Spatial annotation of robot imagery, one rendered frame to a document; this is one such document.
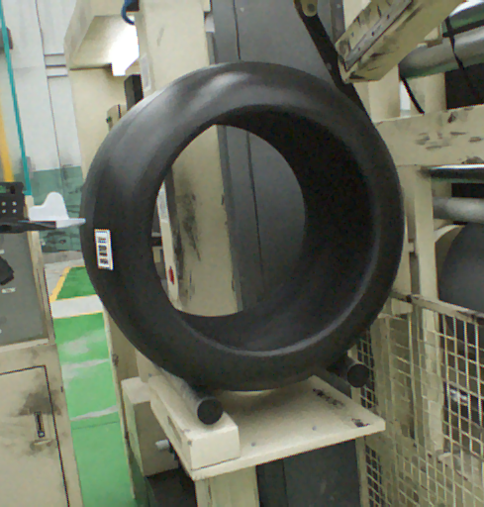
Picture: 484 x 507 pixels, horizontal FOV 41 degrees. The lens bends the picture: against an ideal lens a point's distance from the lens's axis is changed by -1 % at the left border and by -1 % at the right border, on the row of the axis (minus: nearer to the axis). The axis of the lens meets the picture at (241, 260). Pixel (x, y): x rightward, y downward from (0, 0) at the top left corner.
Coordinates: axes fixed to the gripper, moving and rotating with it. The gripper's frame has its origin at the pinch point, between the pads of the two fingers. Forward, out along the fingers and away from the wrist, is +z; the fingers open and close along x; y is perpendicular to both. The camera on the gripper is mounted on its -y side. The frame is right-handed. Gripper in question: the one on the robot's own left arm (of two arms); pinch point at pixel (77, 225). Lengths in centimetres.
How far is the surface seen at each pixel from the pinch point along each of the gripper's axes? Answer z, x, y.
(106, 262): 3.3, -10.9, -5.2
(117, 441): 32, 194, -119
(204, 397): 19.0, -10.7, -28.5
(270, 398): 39, 10, -38
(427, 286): 83, 19, -18
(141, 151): 8.8, -11.4, 11.9
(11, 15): -12, 907, 245
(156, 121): 11.5, -10.7, 16.6
